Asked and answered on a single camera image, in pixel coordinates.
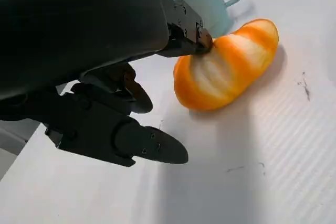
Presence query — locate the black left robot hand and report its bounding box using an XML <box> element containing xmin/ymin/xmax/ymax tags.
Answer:
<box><xmin>0</xmin><ymin>0</ymin><xmax>214</xmax><ymax>167</ymax></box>

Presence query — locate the orange white pumpkin-shaped bread roll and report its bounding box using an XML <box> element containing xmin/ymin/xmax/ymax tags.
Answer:
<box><xmin>173</xmin><ymin>18</ymin><xmax>279</xmax><ymax>111</ymax></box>

